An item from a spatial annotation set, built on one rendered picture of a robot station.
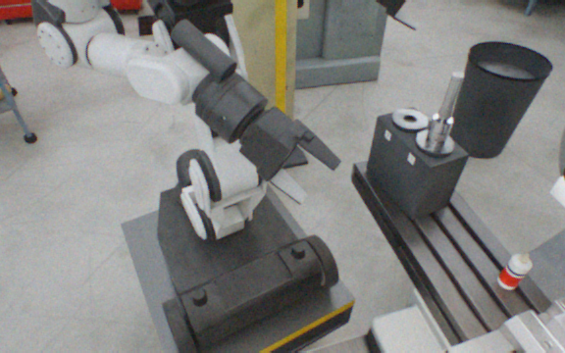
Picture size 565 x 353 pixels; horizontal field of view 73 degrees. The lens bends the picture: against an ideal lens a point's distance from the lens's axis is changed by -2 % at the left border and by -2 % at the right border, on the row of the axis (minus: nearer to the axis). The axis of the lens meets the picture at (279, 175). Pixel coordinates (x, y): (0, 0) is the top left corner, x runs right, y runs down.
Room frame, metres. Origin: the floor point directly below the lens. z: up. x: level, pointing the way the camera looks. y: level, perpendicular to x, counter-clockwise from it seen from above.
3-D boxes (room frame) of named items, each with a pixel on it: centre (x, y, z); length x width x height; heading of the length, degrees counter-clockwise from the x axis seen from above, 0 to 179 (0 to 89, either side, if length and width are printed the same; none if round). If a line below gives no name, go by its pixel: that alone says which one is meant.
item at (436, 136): (0.73, -0.37, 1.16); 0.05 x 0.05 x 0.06
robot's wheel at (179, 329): (0.56, 0.32, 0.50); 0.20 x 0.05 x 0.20; 29
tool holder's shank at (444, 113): (0.73, -0.37, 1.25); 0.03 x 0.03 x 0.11
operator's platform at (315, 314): (0.90, 0.21, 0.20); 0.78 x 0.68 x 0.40; 29
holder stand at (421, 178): (0.78, -0.35, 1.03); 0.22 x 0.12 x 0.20; 23
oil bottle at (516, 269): (0.47, -0.52, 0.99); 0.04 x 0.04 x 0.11
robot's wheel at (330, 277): (0.82, -0.14, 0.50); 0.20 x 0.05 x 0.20; 29
